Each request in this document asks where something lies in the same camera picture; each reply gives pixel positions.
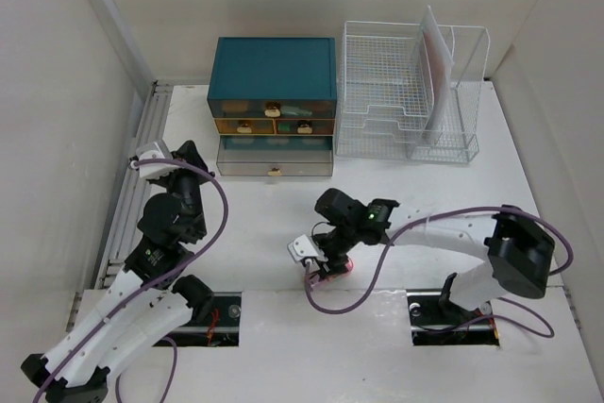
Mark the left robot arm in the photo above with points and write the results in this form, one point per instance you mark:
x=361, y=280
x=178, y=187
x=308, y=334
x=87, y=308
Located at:
x=149, y=296

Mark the transparent drawer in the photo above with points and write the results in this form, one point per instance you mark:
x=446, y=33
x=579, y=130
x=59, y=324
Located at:
x=322, y=109

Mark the small drawer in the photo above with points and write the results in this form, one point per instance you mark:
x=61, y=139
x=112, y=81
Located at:
x=231, y=126
x=316, y=127

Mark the white wire stacking tray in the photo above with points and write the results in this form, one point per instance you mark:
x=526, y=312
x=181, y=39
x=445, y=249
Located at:
x=386, y=93

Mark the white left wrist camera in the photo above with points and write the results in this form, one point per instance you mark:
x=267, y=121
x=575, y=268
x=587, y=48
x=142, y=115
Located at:
x=156, y=150

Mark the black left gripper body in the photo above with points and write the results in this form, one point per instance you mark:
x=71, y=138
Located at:
x=184, y=183

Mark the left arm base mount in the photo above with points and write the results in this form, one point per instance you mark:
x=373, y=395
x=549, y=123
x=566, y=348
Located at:
x=219, y=328

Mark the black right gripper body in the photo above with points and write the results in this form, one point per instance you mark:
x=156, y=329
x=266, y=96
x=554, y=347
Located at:
x=335, y=245

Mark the teal drawer cabinet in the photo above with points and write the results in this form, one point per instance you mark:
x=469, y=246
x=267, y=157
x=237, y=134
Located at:
x=274, y=68

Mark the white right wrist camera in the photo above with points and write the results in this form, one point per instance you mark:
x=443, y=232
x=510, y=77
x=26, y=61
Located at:
x=303, y=248

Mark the green capsule stapler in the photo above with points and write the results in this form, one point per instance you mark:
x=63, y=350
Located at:
x=295, y=111

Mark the white wire file holder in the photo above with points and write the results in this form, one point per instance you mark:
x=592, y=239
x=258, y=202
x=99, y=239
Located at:
x=449, y=134

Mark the aluminium rail on left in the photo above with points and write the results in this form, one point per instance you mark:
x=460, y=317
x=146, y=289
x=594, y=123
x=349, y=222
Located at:
x=122, y=234

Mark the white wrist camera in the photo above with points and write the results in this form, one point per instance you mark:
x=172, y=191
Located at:
x=156, y=150
x=303, y=248

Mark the dark drawer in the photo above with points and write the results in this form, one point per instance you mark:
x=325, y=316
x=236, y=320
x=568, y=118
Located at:
x=275, y=156

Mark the small clear spray bottle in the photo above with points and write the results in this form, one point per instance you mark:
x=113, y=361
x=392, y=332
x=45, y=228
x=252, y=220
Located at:
x=235, y=107

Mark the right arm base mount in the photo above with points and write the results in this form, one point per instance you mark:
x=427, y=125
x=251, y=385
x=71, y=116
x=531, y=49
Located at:
x=437, y=323

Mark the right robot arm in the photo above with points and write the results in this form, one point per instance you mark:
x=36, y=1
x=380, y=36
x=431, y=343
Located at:
x=515, y=253

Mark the pink capped clip tube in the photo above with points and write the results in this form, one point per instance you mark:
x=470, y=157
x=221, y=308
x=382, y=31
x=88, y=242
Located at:
x=326, y=273

